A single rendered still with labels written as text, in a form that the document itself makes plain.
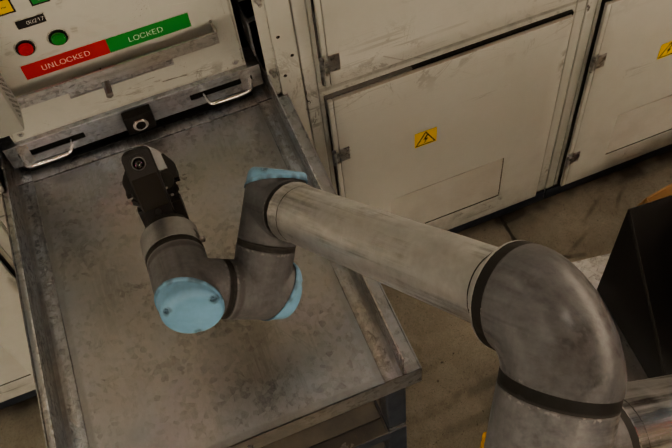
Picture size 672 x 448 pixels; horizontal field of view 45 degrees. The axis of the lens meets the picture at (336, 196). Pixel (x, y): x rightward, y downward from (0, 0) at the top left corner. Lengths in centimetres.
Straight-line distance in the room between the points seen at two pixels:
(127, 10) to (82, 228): 43
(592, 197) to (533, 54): 77
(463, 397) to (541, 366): 152
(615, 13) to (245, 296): 122
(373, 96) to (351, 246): 88
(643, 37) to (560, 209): 65
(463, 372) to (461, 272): 147
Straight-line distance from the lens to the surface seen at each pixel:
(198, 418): 139
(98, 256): 159
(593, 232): 256
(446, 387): 228
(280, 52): 165
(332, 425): 206
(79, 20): 154
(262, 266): 119
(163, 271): 117
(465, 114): 202
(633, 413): 88
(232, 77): 170
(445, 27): 177
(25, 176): 176
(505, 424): 78
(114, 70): 157
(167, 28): 159
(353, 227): 98
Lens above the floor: 212
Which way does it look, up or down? 55 degrees down
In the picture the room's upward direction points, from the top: 8 degrees counter-clockwise
